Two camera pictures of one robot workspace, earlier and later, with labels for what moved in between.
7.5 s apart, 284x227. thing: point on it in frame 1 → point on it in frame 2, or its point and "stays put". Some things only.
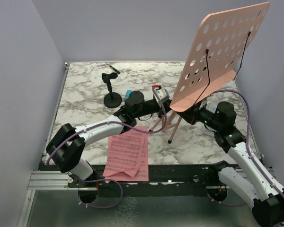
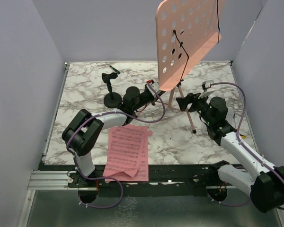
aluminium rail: [52, 180] stays put
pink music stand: [224, 41] → [184, 30]
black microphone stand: [112, 100] stays put
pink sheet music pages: [127, 158] stays put
